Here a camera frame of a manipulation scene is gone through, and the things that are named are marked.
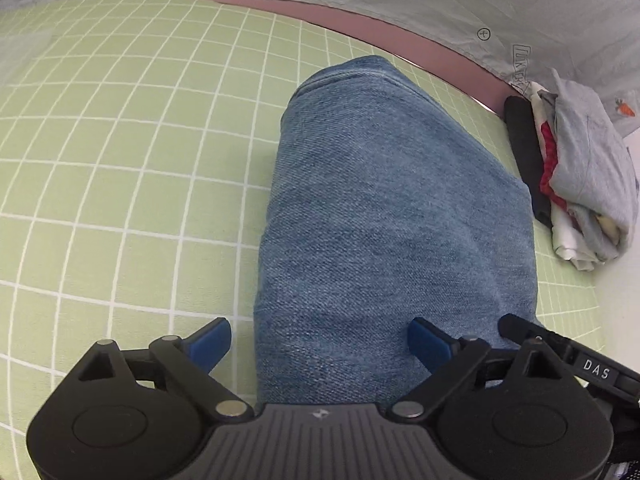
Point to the blue denim jeans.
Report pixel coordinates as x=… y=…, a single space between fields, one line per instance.
x=390 y=220

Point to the grey carrot print garment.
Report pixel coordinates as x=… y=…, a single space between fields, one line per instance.
x=590 y=155

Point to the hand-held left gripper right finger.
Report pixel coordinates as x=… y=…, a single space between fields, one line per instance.
x=425 y=342

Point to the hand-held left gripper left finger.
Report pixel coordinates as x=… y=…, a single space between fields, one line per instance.
x=212 y=342

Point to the black folded garment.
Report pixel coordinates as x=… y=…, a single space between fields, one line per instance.
x=525 y=155

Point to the green grid mat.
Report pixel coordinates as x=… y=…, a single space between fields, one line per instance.
x=130 y=150

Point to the white folded garment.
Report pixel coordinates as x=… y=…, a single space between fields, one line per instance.
x=570 y=240

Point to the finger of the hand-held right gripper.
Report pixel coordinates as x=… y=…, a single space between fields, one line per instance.
x=515 y=327

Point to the red folded garment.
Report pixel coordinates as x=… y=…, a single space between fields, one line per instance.
x=550 y=170

